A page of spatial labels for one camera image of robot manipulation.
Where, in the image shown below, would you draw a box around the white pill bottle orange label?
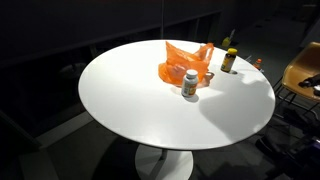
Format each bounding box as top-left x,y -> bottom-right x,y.
180,68 -> 200,98

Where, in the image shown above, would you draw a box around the orange plastic bag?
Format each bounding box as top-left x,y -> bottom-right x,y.
157,41 -> 215,88

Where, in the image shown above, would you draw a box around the dark bottle yellow cap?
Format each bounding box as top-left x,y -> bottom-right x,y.
220,47 -> 239,74

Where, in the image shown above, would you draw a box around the yellow spray bottle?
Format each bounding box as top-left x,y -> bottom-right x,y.
221,28 -> 236,48

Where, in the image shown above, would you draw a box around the small orange capped bottle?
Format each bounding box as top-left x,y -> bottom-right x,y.
253,58 -> 263,71

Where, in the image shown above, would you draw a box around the black object on chair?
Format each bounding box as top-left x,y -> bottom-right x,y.
298,73 -> 320,90

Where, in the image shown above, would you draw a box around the white round table pedestal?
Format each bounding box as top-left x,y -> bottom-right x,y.
134,143 -> 194,180

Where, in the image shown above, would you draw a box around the yellow shell chair wire legs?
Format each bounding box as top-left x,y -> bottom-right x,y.
272,41 -> 320,116

